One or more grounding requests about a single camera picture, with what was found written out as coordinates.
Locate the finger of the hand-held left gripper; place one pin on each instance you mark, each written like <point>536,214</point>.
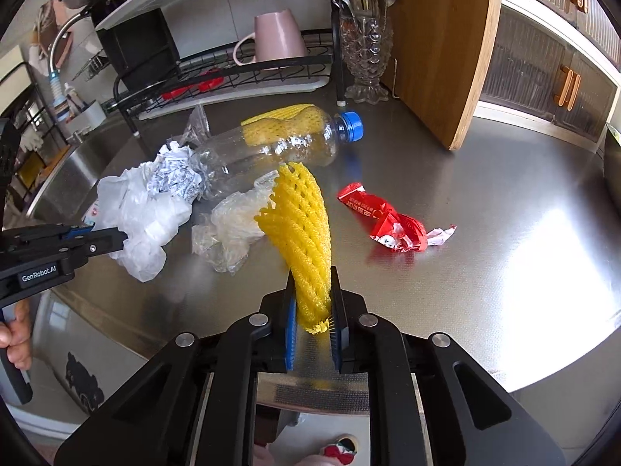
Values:
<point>104,242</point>
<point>80,233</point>

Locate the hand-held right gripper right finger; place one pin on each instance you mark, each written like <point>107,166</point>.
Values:
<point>337,344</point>

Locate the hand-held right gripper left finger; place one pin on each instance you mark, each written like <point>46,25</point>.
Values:
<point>291,332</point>

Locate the white plastic bag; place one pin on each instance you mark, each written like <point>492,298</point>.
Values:
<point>140,213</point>

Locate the printed paper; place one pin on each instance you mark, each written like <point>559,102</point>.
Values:
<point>174,174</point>

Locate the yellow foam fruit net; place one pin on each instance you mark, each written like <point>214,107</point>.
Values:
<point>291,114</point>
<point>296,223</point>

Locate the clear plastic bag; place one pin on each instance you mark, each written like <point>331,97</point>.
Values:
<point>228,225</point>

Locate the red snack wrapper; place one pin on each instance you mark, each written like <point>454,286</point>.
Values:
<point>383,218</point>

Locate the clear plastic bottle blue cap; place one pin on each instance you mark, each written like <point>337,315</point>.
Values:
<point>315,148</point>

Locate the person's left hand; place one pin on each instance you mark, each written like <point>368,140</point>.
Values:
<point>17,335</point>

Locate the stainless steel sink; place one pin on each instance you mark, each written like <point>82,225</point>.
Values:
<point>68,174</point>

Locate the cartoon slipper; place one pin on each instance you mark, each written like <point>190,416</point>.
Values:
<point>339,446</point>

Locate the white glove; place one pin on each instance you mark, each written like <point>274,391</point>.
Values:
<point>31,141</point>

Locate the white toothbrush holder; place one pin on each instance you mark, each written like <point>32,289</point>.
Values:
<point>87,112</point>

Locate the metal faucet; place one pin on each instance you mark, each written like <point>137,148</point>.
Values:
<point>57,82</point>

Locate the white panel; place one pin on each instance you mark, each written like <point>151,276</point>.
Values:
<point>12,70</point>

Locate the red scissors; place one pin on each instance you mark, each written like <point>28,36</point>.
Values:
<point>203,82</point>

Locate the black knife holder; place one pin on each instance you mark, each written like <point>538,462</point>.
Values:
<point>138,48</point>

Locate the brown pink hanging towel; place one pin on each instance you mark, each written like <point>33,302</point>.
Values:
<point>48,29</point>

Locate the pink cup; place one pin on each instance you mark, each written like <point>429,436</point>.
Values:
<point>279,39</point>

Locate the glass cutlery holder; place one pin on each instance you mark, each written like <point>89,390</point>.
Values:
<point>366,58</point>

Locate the wooden cutting board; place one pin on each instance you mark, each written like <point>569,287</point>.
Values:
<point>436,48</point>

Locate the beige storage cabinet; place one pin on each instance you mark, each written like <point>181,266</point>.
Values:
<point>533,58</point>

